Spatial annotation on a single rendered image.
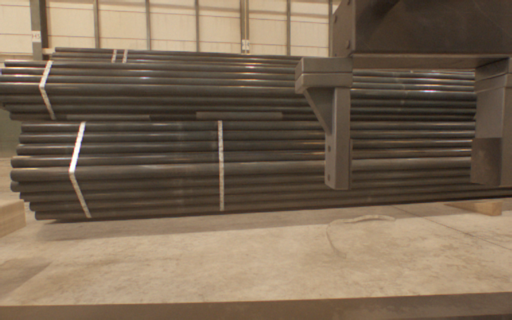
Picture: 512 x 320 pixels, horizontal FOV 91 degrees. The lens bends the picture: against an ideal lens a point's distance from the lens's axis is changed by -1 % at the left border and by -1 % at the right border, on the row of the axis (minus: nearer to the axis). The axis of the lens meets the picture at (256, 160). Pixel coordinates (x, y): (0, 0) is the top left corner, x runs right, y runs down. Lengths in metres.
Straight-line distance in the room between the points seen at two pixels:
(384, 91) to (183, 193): 1.25
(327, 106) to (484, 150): 0.14
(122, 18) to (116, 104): 8.40
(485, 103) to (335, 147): 0.14
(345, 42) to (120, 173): 1.17
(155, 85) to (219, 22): 8.13
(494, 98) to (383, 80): 1.49
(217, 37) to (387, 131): 8.10
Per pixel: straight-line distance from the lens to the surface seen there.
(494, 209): 1.79
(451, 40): 0.25
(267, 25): 9.63
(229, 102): 1.41
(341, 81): 0.21
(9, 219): 1.18
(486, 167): 0.29
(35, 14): 10.35
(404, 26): 0.23
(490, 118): 0.29
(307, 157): 1.33
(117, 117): 1.45
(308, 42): 9.83
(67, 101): 1.59
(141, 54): 2.05
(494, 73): 0.29
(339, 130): 0.21
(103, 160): 1.34
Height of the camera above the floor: 0.39
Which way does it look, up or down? 4 degrees down
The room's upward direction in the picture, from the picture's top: 1 degrees counter-clockwise
